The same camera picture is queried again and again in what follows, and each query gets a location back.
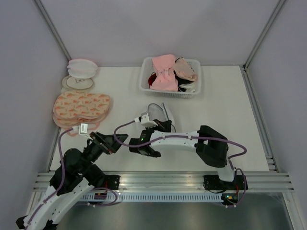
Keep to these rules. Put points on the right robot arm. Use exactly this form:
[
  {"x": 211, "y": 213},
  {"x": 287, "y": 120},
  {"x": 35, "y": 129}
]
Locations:
[{"x": 160, "y": 138}]

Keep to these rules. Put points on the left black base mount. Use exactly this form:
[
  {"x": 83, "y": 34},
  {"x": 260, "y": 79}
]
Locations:
[{"x": 111, "y": 181}]

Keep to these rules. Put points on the white mesh laundry bag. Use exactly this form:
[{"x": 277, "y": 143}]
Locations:
[{"x": 162, "y": 113}]

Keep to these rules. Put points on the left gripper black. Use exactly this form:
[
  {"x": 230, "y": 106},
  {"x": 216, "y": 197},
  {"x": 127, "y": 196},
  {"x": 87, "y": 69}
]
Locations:
[{"x": 108, "y": 140}]

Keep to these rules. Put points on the right aluminium frame post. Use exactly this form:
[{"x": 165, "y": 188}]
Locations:
[{"x": 266, "y": 29}]

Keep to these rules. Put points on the white plastic basket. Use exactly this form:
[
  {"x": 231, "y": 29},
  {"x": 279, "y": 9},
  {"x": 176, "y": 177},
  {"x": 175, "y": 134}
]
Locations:
[{"x": 147, "y": 70}]

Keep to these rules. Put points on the aluminium rail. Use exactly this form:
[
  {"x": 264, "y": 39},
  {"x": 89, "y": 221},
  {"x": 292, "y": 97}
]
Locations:
[
  {"x": 264, "y": 137},
  {"x": 193, "y": 181}
]

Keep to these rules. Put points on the white bra in basket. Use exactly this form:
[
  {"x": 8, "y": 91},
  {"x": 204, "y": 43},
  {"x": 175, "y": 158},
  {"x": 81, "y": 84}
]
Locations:
[{"x": 190, "y": 87}]

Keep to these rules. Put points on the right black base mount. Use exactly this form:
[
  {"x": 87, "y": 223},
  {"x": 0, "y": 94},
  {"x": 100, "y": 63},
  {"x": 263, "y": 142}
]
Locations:
[{"x": 213, "y": 183}]

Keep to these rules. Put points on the white pink-trimmed laundry bags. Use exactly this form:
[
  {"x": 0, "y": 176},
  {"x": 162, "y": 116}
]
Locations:
[{"x": 81, "y": 68}]

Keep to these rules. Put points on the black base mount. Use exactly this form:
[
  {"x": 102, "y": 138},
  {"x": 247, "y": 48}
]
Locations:
[
  {"x": 111, "y": 181},
  {"x": 213, "y": 183}
]

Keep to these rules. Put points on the left aluminium frame post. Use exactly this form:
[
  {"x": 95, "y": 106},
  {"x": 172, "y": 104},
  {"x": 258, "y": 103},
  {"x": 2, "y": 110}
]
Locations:
[{"x": 51, "y": 27}]

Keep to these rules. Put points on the white pink-edged flat bag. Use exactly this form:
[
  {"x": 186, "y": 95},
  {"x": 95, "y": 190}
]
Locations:
[{"x": 73, "y": 131}]

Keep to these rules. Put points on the pink bra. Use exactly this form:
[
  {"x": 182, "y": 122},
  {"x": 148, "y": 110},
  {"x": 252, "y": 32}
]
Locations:
[{"x": 163, "y": 67}]

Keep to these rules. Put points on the aluminium frame post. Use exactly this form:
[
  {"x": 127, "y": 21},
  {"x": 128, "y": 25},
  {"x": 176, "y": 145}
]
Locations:
[
  {"x": 266, "y": 29},
  {"x": 51, "y": 27}
]

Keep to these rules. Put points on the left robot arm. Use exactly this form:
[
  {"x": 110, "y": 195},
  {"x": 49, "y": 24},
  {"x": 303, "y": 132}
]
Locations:
[{"x": 76, "y": 176}]

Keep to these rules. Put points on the right side aluminium rail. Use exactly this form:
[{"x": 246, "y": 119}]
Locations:
[{"x": 264, "y": 137}]

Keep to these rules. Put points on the aluminium front rail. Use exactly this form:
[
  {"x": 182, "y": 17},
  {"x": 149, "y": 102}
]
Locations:
[{"x": 193, "y": 181}]

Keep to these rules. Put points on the white slotted cable duct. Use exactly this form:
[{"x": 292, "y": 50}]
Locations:
[{"x": 153, "y": 197}]

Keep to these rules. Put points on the dark red bra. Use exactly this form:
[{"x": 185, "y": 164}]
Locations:
[{"x": 152, "y": 81}]

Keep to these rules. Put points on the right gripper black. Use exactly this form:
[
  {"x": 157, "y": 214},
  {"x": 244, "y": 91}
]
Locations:
[{"x": 165, "y": 126}]

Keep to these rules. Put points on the black bra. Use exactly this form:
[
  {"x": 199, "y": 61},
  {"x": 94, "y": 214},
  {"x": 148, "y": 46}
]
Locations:
[{"x": 182, "y": 82}]

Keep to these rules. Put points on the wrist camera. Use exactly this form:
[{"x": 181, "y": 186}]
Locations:
[
  {"x": 146, "y": 122},
  {"x": 83, "y": 129}
]

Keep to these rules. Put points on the beige round laundry bag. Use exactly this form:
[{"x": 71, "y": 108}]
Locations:
[{"x": 76, "y": 84}]

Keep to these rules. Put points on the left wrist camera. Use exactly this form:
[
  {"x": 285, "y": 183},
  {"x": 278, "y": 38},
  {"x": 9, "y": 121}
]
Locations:
[{"x": 83, "y": 129}]

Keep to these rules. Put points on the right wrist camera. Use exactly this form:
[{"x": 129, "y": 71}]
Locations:
[{"x": 146, "y": 122}]

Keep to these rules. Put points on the peach beige bra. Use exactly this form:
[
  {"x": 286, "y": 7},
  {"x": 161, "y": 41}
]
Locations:
[{"x": 183, "y": 70}]

